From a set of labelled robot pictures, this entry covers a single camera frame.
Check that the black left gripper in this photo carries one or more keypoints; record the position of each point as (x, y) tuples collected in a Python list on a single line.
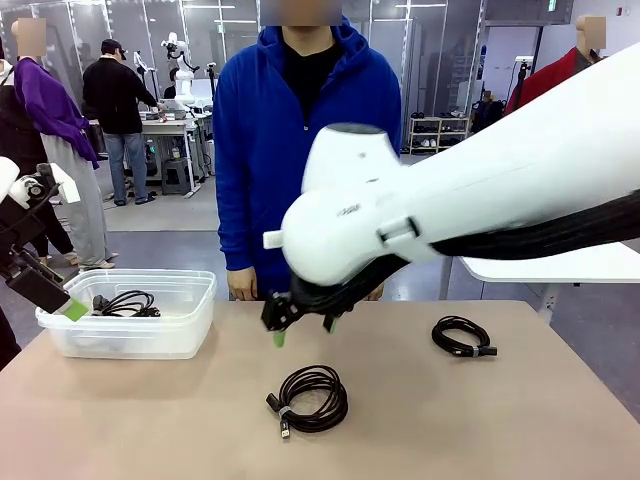
[(15, 230)]

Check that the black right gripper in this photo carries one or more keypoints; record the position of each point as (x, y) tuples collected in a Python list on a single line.
[(320, 300)]

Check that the person's right forearm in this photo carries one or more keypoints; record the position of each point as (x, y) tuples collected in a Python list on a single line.
[(235, 225)]

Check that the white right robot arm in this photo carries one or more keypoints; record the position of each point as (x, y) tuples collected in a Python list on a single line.
[(500, 175)]

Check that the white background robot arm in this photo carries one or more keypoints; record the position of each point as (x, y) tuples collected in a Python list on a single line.
[(180, 65)]

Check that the person's right hand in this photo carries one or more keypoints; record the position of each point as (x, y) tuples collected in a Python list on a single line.
[(242, 285)]

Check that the person's left hand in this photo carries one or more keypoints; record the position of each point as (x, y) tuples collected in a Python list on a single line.
[(376, 293)]

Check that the clear plastic storage container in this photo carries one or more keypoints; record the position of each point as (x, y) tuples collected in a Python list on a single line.
[(125, 340)]

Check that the grey plastic stool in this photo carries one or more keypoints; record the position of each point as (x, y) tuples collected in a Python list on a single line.
[(176, 175)]

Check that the person in blue hoodie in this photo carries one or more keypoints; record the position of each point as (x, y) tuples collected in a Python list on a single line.
[(260, 150)]

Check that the man in black jacket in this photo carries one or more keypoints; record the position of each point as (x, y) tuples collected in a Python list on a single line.
[(112, 95)]

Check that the grey background workbench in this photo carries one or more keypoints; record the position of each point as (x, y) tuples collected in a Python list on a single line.
[(170, 127)]

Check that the wooden shoe rack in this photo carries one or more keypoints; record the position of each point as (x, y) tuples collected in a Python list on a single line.
[(440, 135)]

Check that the white desk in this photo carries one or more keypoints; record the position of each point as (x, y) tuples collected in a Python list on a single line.
[(550, 265)]

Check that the black bags pile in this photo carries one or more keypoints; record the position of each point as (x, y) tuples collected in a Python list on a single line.
[(487, 112)]

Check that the black tripod pole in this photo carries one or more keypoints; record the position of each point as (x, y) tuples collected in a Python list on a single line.
[(520, 75)]

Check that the red shawl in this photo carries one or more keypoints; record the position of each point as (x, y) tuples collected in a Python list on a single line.
[(545, 80)]

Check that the mannequin in grey shirt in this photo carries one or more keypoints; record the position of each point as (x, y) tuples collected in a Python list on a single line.
[(585, 52)]

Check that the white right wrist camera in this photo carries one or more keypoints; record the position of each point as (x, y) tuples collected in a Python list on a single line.
[(274, 239)]

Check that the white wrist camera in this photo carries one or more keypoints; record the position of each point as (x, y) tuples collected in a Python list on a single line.
[(65, 182), (274, 239)]

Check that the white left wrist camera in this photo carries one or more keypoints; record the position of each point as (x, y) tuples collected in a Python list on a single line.
[(65, 182)]

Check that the black camera stand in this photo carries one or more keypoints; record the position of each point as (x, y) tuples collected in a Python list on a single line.
[(212, 75)]

